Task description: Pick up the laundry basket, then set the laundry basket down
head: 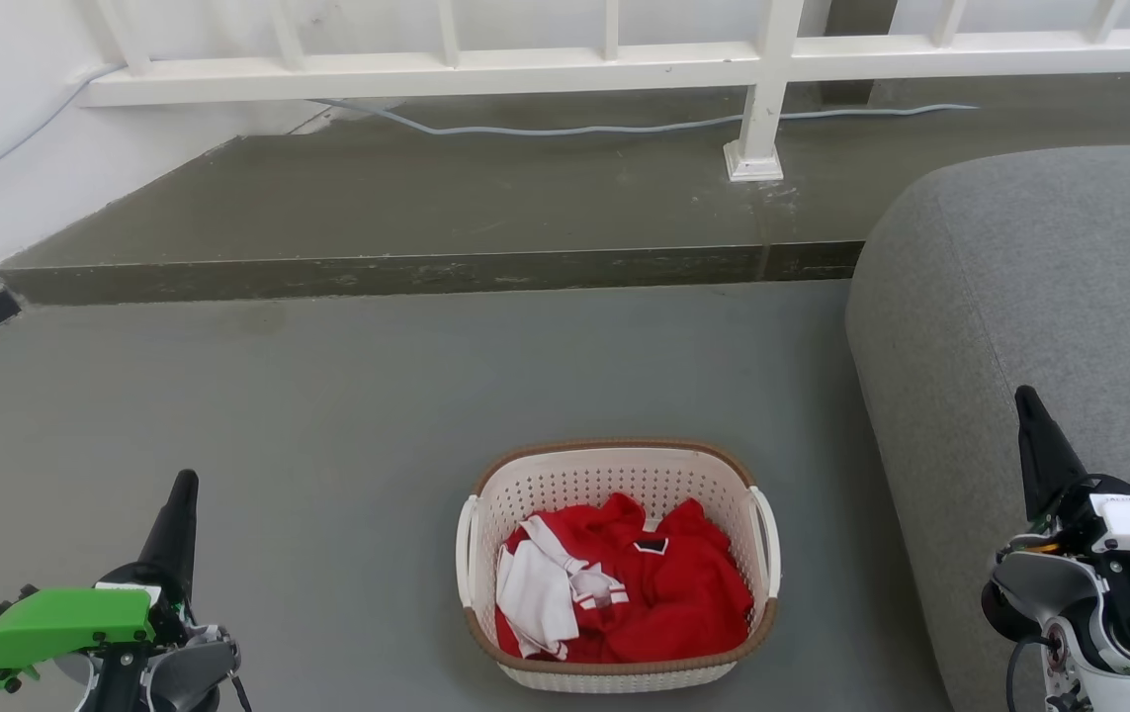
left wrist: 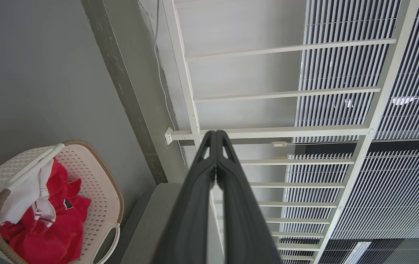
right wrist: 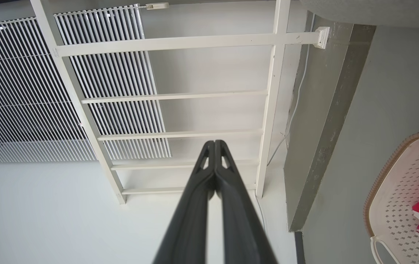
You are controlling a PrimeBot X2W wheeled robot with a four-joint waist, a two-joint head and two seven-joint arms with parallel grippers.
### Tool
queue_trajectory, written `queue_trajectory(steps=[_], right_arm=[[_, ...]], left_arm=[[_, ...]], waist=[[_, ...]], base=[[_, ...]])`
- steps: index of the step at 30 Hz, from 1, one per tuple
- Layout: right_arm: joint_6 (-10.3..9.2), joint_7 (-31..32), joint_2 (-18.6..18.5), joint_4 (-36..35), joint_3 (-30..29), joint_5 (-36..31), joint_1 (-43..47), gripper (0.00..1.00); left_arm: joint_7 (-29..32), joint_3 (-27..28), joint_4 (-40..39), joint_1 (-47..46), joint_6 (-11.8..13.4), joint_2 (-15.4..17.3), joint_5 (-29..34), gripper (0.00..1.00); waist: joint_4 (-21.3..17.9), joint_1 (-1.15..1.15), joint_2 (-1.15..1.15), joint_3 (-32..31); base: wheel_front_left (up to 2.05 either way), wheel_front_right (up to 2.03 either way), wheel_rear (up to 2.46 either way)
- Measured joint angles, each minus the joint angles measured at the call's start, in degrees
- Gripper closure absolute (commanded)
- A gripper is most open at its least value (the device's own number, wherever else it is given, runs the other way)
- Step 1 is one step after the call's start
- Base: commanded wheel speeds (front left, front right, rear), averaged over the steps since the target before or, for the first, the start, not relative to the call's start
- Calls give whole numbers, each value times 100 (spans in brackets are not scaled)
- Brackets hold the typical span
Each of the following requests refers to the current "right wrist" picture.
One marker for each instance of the wide white slatted blind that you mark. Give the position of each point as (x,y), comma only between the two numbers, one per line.
(18,91)

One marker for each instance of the grey concrete step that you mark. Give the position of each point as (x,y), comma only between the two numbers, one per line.
(323,128)

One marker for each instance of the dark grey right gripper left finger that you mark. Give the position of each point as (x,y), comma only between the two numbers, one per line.
(191,220)

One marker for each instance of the narrow white slatted blind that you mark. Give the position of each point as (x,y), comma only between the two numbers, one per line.
(121,73)

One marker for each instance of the cream perforated laundry basket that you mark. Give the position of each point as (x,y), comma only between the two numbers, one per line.
(396,190)

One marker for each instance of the white wooden railing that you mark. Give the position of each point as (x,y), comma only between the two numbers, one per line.
(165,42)

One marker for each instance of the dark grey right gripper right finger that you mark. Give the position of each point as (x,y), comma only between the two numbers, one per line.
(238,227)

